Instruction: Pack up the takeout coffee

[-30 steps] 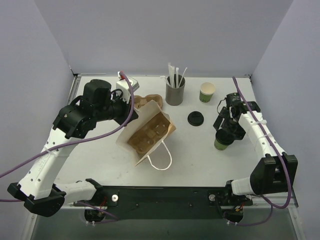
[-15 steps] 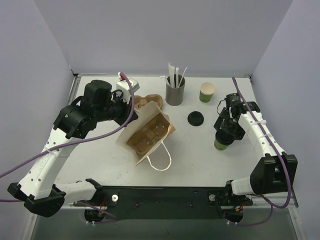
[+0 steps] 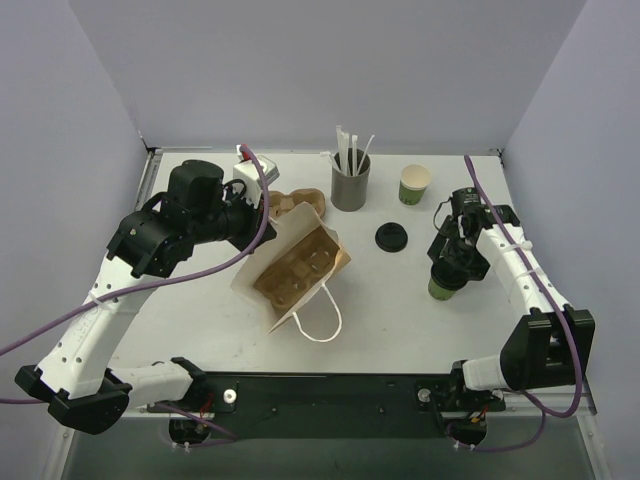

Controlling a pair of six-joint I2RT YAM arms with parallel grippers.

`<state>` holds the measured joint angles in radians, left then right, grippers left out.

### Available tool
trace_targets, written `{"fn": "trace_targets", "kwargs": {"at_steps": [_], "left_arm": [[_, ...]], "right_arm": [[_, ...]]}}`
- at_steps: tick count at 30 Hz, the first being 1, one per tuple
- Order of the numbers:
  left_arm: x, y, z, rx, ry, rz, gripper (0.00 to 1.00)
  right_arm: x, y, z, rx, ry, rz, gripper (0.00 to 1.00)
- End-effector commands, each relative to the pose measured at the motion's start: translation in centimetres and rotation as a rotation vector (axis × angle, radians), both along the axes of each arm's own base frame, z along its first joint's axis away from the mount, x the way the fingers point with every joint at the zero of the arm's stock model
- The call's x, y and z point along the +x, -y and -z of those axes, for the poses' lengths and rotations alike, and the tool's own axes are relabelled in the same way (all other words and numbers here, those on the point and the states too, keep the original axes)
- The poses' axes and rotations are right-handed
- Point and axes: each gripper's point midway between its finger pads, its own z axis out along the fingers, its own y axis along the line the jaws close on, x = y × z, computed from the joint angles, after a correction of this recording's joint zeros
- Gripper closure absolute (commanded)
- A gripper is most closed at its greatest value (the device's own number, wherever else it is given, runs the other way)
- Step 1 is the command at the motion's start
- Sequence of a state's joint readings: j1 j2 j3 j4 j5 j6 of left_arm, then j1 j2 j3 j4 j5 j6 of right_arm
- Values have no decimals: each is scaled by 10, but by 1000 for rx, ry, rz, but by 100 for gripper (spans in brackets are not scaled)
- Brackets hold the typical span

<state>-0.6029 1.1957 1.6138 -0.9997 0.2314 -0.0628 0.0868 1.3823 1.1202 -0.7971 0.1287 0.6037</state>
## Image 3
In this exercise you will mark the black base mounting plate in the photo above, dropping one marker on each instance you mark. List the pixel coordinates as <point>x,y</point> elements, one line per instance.
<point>333,406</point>

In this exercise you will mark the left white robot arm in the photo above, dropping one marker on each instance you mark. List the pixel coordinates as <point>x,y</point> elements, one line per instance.
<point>75,380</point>

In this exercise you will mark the brown paper bag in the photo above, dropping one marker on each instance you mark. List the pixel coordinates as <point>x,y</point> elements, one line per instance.
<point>291,228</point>

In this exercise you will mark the grey cylindrical straw holder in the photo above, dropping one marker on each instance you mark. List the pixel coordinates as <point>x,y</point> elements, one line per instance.
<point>348,193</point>

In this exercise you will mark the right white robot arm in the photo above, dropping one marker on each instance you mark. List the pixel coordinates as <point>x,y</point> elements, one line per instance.
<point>550,344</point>

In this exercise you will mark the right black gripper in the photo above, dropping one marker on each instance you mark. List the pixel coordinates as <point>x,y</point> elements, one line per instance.
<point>454,259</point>

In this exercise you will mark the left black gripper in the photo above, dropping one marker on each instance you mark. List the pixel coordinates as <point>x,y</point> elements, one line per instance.
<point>258,226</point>

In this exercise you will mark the brown pulp cup carrier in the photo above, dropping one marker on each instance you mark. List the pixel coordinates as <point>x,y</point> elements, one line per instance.
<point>288,278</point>

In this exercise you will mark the green paper coffee cup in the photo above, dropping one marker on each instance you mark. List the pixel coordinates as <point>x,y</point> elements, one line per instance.
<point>439,293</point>

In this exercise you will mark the black plastic cup lid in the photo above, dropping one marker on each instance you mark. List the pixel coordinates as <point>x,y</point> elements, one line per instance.
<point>445,276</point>

